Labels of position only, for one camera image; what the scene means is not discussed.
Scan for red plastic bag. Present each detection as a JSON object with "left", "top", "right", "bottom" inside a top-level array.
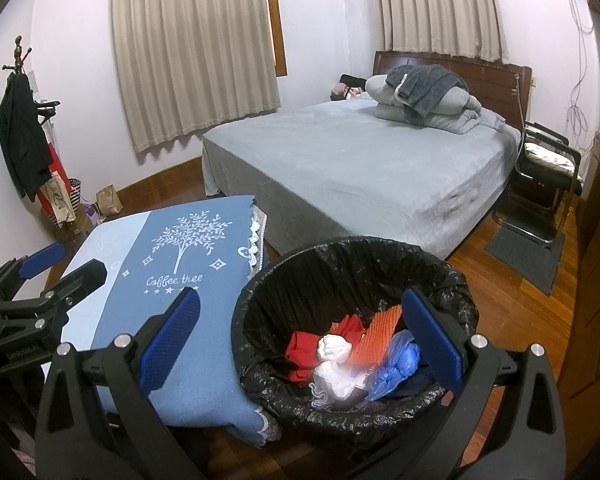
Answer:
[{"left": 284, "top": 331, "right": 331, "bottom": 383}]

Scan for wooden coat rack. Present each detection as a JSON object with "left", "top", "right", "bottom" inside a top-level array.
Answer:
[{"left": 2, "top": 36, "right": 61, "bottom": 126}]

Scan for wooden cabinet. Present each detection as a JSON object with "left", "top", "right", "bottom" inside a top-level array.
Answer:
[{"left": 557, "top": 132, "right": 600, "bottom": 401}]

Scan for wide beige curtain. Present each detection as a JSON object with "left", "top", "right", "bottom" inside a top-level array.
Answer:
[{"left": 111, "top": 0, "right": 282, "bottom": 155}]

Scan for blue plastic bag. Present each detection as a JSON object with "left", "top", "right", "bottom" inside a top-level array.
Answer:
[{"left": 365, "top": 330, "right": 422, "bottom": 402}]

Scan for patterned chair cushion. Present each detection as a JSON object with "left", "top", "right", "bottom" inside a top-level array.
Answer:
[{"left": 524, "top": 142, "right": 581, "bottom": 171}]

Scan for folded light grey duvet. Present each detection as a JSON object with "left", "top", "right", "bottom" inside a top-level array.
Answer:
[{"left": 365, "top": 74, "right": 506, "bottom": 135}]

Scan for brown paper bag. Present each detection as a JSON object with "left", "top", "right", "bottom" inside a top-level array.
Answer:
[{"left": 96, "top": 185, "right": 123, "bottom": 217}]

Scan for black coat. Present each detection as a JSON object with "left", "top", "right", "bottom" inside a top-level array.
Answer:
[{"left": 0, "top": 72, "right": 53, "bottom": 203}]

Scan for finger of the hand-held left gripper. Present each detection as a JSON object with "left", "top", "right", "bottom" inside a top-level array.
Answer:
[
  {"left": 0, "top": 241, "right": 67, "bottom": 311},
  {"left": 0, "top": 260, "right": 108, "bottom": 321}
]

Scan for orange foam net sleeve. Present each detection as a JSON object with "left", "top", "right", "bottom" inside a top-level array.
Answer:
[{"left": 349, "top": 305, "right": 403, "bottom": 367}]

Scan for blue tree-print tablecloth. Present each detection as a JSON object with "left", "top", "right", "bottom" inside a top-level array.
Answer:
[{"left": 40, "top": 195, "right": 281, "bottom": 448}]

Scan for pinkish stuffed toy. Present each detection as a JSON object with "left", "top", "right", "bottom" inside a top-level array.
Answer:
[{"left": 330, "top": 85, "right": 368, "bottom": 102}]

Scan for white tissue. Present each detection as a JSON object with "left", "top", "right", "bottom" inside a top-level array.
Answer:
[{"left": 317, "top": 334, "right": 350, "bottom": 363}]

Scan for bed with grey sheet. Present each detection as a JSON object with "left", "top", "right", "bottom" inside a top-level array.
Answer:
[{"left": 201, "top": 96, "right": 526, "bottom": 261}]

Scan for dark grey blanket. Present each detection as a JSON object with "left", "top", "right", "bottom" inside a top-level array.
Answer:
[{"left": 386, "top": 65, "right": 466, "bottom": 117}]

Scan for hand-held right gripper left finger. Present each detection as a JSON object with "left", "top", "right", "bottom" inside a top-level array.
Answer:
[{"left": 35, "top": 286, "right": 203, "bottom": 480}]

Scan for wooden headboard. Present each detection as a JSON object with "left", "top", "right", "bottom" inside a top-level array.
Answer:
[{"left": 372, "top": 51, "right": 532, "bottom": 126}]

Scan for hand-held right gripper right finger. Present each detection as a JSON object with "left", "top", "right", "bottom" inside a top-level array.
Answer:
[{"left": 345, "top": 287, "right": 567, "bottom": 480}]

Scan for black metal chair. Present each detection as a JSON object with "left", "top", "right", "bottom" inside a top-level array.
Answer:
[{"left": 491, "top": 120, "right": 583, "bottom": 250}]

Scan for white wall cables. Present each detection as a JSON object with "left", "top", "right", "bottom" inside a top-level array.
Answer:
[{"left": 562, "top": 0, "right": 596, "bottom": 153}]

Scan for wooden window frame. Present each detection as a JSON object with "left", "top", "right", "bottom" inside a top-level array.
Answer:
[{"left": 260, "top": 0, "right": 287, "bottom": 78}]

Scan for narrow beige curtain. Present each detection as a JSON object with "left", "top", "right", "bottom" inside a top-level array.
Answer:
[{"left": 367, "top": 0, "right": 509, "bottom": 65}]

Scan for black-lined waste bin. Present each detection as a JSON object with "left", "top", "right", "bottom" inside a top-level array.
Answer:
[{"left": 231, "top": 236, "right": 480, "bottom": 453}]

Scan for beige tote bag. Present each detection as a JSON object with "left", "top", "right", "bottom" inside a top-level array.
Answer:
[{"left": 37, "top": 170, "right": 76, "bottom": 226}]

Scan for grey floor mat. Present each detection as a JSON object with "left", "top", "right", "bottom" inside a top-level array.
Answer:
[{"left": 484, "top": 227, "right": 566, "bottom": 297}]

